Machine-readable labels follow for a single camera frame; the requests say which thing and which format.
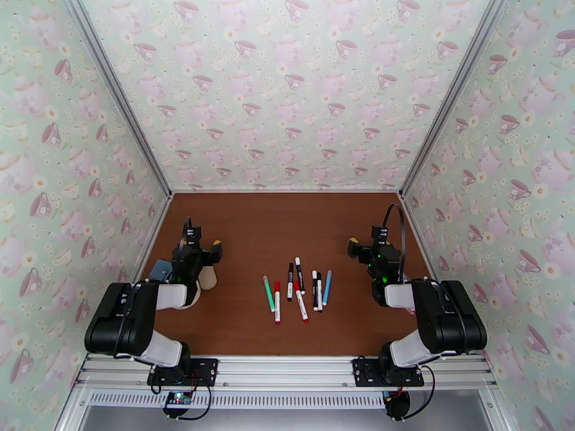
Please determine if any tan oval insole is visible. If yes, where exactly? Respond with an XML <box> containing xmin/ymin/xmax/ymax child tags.
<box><xmin>199</xmin><ymin>265</ymin><xmax>219</xmax><ymax>291</ymax></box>

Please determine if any blue wallet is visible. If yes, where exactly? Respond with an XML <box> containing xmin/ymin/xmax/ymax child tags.
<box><xmin>148</xmin><ymin>259</ymin><xmax>175</xmax><ymax>282</ymax></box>

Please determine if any beige tape roll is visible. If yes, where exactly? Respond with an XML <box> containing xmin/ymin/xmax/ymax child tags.
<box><xmin>172</xmin><ymin>283</ymin><xmax>202</xmax><ymax>310</ymax></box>

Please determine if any small circuit board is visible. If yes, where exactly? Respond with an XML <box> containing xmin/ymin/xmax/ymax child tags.
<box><xmin>163</xmin><ymin>391</ymin><xmax>194</xmax><ymax>409</ymax></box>

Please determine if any black round controller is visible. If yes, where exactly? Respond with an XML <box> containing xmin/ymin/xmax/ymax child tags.
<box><xmin>384</xmin><ymin>391</ymin><xmax>410</xmax><ymax>420</ymax></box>

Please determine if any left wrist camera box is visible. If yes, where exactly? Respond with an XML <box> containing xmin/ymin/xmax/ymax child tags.
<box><xmin>180</xmin><ymin>217</ymin><xmax>202</xmax><ymax>249</ymax></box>

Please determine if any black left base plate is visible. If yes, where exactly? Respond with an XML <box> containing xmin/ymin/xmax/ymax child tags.
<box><xmin>147</xmin><ymin>358</ymin><xmax>220</xmax><ymax>386</ymax></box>

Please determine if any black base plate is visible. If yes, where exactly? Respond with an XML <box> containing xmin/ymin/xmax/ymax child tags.
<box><xmin>147</xmin><ymin>358</ymin><xmax>220</xmax><ymax>386</ymax></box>
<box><xmin>351</xmin><ymin>358</ymin><xmax>426</xmax><ymax>388</ymax></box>

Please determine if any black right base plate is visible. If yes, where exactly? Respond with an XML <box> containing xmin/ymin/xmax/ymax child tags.
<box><xmin>351</xmin><ymin>358</ymin><xmax>426</xmax><ymax>388</ymax></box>

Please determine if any black base cable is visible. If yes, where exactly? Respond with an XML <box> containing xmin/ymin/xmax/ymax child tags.
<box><xmin>150</xmin><ymin>382</ymin><xmax>213</xmax><ymax>422</ymax></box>
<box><xmin>404</xmin><ymin>363</ymin><xmax>437</xmax><ymax>420</ymax></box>

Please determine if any aluminium mounting rail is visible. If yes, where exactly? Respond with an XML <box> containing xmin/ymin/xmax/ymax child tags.
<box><xmin>73</xmin><ymin>355</ymin><xmax>497</xmax><ymax>390</ymax></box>

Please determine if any slotted white cable tray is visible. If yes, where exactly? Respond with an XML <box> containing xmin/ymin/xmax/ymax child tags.
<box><xmin>87</xmin><ymin>389</ymin><xmax>390</xmax><ymax>410</ymax></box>

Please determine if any aluminium frame post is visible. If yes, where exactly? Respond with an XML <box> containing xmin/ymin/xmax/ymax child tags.
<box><xmin>400</xmin><ymin>0</ymin><xmax>513</xmax><ymax>200</ymax></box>
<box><xmin>60</xmin><ymin>0</ymin><xmax>174</xmax><ymax>198</ymax></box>

